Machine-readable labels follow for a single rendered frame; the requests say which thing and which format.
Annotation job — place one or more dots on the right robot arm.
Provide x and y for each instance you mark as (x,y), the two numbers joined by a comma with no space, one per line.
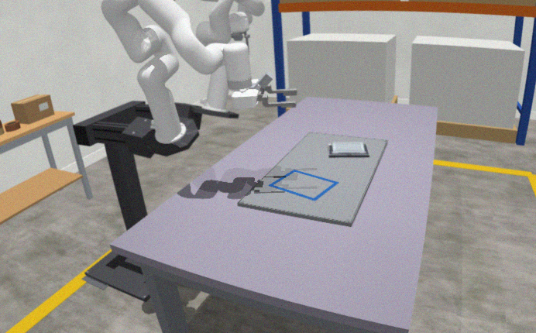
(140,44)

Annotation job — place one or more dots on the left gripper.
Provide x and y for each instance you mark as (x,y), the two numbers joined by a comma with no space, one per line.
(239,24)

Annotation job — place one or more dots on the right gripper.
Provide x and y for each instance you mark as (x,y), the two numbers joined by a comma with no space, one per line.
(249,97)

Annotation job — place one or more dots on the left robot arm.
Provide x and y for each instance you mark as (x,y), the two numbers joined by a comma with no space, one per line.
(218,30)

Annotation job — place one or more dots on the grey flat rectangular panel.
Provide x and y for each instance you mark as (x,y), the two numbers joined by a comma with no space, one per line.
(340,204)

